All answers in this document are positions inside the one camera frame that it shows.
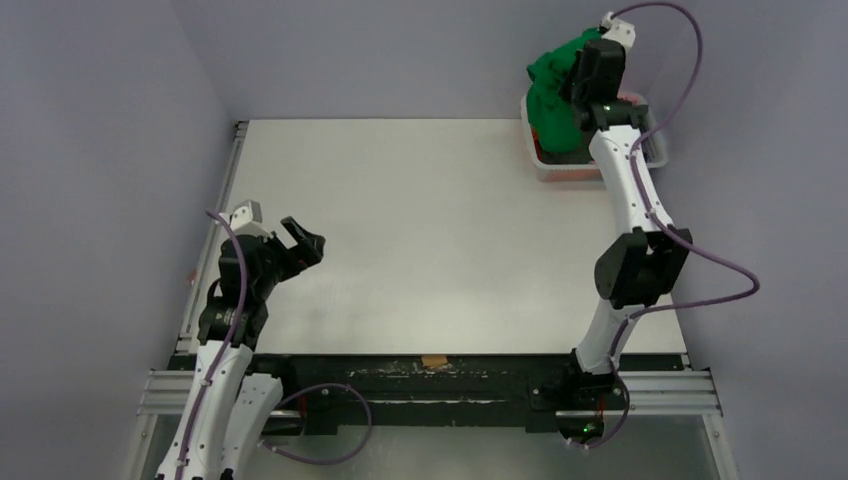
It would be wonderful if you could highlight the green t shirt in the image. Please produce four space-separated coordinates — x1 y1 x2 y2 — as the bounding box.
526 27 601 154

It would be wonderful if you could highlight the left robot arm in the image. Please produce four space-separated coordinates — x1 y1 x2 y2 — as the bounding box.
155 213 325 479

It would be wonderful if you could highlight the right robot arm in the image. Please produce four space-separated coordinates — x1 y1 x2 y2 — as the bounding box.
561 38 688 407

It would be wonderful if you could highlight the orange t shirt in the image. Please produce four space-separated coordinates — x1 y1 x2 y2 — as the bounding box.
528 126 541 161

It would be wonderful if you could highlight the white laundry basket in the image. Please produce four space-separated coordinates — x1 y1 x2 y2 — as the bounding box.
520 96 669 182

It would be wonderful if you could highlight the brown tape piece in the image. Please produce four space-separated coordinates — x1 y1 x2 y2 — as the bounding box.
420 355 450 370

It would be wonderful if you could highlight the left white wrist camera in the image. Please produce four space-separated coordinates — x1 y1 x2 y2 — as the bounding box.
228 200 272 238

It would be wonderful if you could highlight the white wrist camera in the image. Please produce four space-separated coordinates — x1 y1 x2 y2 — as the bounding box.
228 200 272 238
599 12 636 52

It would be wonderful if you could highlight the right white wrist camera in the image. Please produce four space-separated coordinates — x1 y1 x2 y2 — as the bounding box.
599 12 636 52

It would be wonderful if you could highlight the left side aluminium rail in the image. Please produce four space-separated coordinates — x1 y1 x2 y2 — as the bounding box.
173 120 250 355

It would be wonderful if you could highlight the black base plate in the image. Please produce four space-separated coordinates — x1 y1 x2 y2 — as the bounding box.
165 354 684 437

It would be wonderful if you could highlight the aluminium frame rail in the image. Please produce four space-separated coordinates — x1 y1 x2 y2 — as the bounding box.
122 367 740 480

